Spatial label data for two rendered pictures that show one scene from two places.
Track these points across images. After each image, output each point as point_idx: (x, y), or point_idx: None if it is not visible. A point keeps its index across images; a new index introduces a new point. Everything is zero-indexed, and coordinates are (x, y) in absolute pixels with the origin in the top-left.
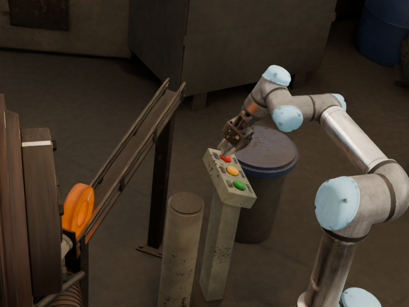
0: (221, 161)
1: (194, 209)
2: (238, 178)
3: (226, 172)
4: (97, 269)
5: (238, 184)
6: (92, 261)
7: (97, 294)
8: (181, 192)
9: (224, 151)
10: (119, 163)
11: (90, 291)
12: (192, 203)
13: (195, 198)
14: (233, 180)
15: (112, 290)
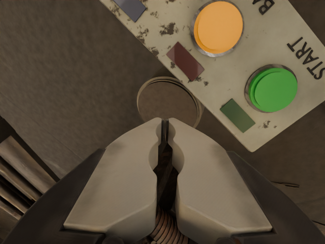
0: (156, 5)
1: (187, 120)
2: (251, 42)
3: (203, 68)
4: (130, 46)
5: (269, 109)
6: (121, 39)
7: (149, 69)
8: (142, 90)
9: (161, 141)
10: (46, 190)
11: (143, 69)
12: (176, 109)
13: (173, 94)
14: (242, 81)
15: (155, 58)
